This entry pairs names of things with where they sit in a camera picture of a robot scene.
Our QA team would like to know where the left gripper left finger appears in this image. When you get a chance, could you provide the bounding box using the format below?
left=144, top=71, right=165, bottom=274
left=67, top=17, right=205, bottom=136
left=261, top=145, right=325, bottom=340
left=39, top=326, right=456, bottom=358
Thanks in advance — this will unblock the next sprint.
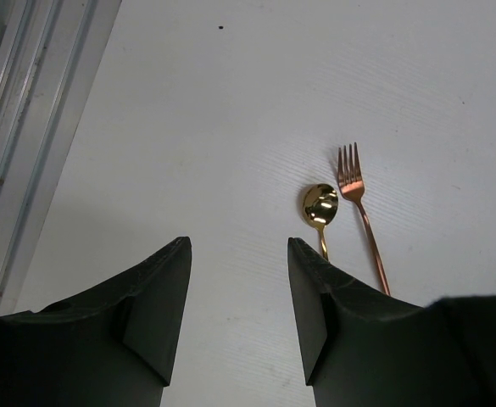
left=0, top=237, right=192, bottom=406

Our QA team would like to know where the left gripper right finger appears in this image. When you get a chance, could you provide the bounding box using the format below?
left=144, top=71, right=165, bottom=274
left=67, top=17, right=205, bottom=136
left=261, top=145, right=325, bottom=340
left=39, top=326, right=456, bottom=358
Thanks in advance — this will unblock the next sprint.
left=287, top=237, right=496, bottom=406

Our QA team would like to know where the gold spoon cluster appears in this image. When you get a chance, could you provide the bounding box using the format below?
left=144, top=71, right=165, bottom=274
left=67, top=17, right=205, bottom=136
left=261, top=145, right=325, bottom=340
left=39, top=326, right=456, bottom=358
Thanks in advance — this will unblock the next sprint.
left=302, top=183, right=338, bottom=261

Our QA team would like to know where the aluminium rail frame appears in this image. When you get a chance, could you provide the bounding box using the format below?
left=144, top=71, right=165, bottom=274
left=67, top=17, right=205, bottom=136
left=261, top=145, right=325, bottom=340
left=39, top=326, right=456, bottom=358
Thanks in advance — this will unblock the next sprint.
left=0, top=1, right=120, bottom=315

